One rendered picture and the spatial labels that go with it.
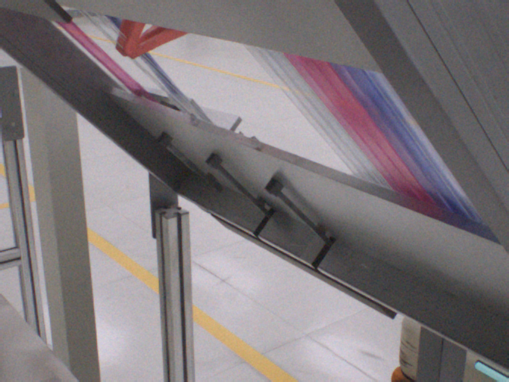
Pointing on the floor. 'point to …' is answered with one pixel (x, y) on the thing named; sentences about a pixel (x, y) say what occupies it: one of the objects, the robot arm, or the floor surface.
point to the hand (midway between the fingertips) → (128, 47)
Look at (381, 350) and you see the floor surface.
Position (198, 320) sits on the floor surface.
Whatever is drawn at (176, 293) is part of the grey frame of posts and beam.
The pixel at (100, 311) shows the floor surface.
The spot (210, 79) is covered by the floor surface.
